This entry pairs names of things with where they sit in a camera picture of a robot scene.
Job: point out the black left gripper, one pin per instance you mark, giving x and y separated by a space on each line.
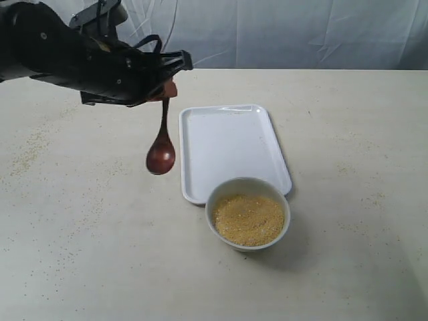
123 75

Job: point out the dark brown wooden spoon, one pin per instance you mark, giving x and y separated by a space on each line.
161 156

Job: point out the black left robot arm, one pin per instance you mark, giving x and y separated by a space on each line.
36 43

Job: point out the yellow granular grain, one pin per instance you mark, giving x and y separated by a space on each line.
248 220

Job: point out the white backdrop cloth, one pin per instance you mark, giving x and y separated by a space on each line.
327 34

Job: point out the white rectangular plastic tray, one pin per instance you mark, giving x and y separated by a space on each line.
219 143

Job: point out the white ceramic bowl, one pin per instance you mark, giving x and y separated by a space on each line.
247 186

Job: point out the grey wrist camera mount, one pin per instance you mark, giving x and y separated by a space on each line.
100 19

